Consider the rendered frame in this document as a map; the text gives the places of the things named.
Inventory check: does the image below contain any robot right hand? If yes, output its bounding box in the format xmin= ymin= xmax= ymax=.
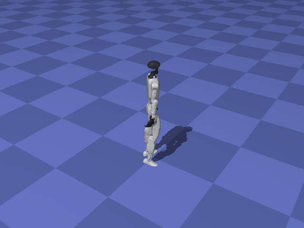
xmin=145 ymin=115 xmax=154 ymax=127

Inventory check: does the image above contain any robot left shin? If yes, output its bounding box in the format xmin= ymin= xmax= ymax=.
xmin=144 ymin=133 xmax=153 ymax=150

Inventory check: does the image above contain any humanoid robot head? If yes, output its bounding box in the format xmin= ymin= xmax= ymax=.
xmin=147 ymin=61 xmax=160 ymax=79

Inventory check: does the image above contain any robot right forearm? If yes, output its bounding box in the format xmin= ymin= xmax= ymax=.
xmin=151 ymin=100 xmax=158 ymax=119

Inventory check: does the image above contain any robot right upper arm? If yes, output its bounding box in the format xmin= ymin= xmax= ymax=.
xmin=151 ymin=81 xmax=159 ymax=103

